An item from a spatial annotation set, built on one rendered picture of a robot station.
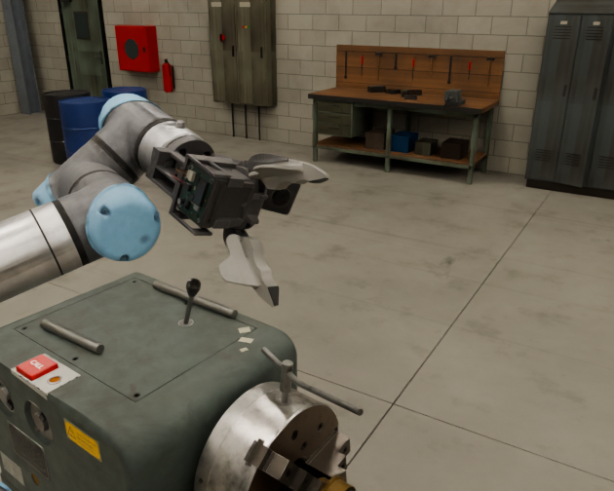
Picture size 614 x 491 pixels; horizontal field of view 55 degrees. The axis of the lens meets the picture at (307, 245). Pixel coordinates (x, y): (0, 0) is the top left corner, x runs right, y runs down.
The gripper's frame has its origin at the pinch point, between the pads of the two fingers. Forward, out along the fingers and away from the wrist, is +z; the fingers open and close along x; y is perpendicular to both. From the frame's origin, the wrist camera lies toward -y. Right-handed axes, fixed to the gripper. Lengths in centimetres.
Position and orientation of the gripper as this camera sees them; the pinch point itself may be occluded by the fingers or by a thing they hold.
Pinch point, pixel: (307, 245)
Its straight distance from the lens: 60.4
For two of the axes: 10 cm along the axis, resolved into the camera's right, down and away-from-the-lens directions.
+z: 6.6, 4.9, -5.7
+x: 3.5, -8.7, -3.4
